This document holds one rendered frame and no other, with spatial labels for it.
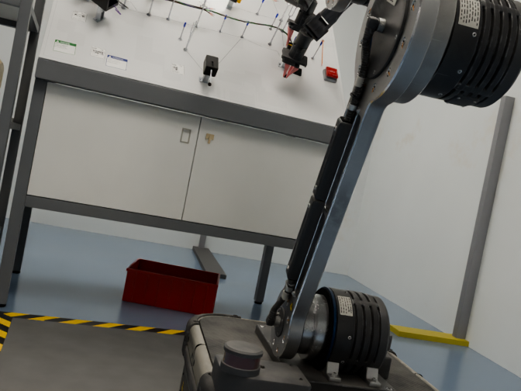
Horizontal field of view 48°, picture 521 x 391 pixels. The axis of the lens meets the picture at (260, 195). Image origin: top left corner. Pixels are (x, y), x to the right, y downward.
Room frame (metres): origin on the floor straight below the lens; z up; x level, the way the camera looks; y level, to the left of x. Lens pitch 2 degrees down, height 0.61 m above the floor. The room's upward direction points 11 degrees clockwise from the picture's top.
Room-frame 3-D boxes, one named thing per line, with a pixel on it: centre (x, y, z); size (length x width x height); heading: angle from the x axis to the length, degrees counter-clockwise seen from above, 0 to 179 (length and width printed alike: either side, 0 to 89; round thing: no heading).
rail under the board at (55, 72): (2.19, 0.27, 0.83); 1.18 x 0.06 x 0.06; 108
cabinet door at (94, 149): (2.12, 0.54, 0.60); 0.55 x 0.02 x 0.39; 108
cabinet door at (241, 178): (2.29, 0.01, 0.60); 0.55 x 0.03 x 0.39; 108
